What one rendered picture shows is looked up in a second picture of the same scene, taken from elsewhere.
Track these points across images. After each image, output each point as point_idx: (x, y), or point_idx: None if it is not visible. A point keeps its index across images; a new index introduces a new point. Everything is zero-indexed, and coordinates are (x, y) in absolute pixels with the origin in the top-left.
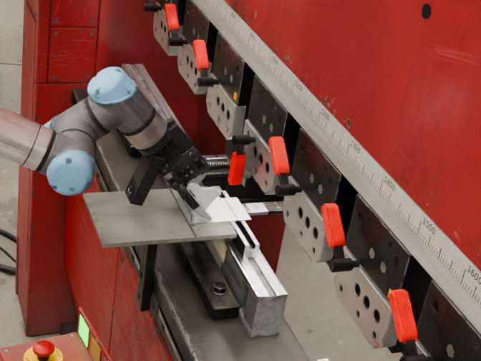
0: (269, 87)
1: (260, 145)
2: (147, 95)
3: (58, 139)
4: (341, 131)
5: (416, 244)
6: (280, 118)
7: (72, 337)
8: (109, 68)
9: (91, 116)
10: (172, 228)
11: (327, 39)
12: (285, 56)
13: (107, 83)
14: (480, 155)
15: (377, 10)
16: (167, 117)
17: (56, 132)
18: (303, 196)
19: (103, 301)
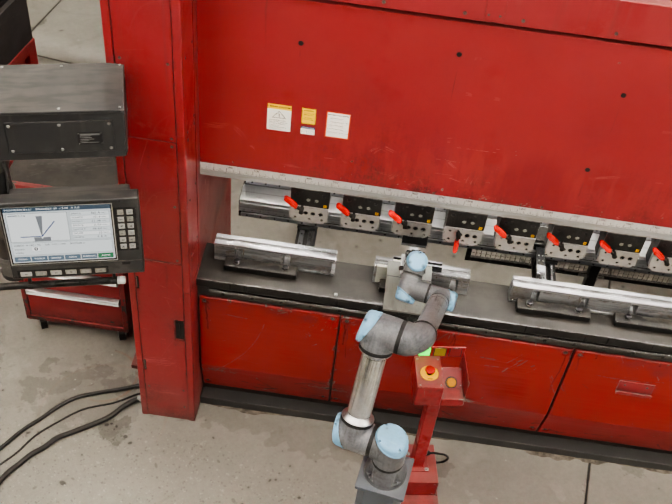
0: (466, 210)
1: (464, 231)
2: (264, 246)
3: (444, 294)
4: (537, 210)
5: (596, 226)
6: (480, 218)
7: (418, 358)
8: (414, 254)
9: (420, 277)
10: None
11: (517, 187)
12: (480, 198)
13: (424, 260)
14: (625, 197)
15: (554, 173)
16: (295, 248)
17: (439, 293)
18: (513, 236)
19: (313, 350)
